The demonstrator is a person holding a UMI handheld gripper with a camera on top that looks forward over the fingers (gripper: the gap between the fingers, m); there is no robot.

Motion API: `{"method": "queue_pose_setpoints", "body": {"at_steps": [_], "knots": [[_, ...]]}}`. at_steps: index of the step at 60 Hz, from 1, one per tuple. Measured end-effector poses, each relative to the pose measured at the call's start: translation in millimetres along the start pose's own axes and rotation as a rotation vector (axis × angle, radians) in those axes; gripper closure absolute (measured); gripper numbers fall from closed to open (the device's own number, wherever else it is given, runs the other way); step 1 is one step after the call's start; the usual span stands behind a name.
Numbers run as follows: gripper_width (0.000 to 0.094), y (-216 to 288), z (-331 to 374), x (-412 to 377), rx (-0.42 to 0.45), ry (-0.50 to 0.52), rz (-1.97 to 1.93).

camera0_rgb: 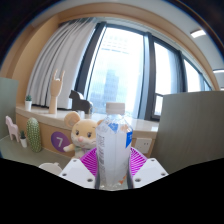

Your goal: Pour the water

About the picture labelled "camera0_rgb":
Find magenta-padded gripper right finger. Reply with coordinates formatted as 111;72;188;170
129;146;169;189

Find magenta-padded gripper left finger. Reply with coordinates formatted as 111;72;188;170
58;147;98;190

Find clear plastic water bottle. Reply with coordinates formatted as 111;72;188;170
95;102;134;191

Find round purple number sign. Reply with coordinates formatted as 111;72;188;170
50;130;72;153

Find beige plush mouse toy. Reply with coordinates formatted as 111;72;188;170
63;111;101;159

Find wooden desk back ledge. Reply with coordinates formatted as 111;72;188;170
15;104;160;158

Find tall green cactus ornament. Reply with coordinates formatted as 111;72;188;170
26;117;43;154

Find grey-green desk divider panel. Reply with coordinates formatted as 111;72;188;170
0;77;19;139
150;90;224;174

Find small potted cactus white pot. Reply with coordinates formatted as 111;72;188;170
18;129;28;148

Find dark wooden horse figure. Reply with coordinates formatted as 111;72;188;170
68;89;94;115

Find pink wooden horse figure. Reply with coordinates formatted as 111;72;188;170
4;115;20;143

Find small potted plant white pot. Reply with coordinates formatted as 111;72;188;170
24;94;33;112

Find wooden hand figure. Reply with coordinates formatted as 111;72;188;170
48;69;66;115

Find dark-framed window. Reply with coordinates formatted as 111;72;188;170
74;21;214;121

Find white pleated curtain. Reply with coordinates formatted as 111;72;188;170
26;18;98;109

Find white ceiling lights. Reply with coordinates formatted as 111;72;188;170
190;29;224;74

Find white wall socket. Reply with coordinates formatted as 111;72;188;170
133;137;153;155

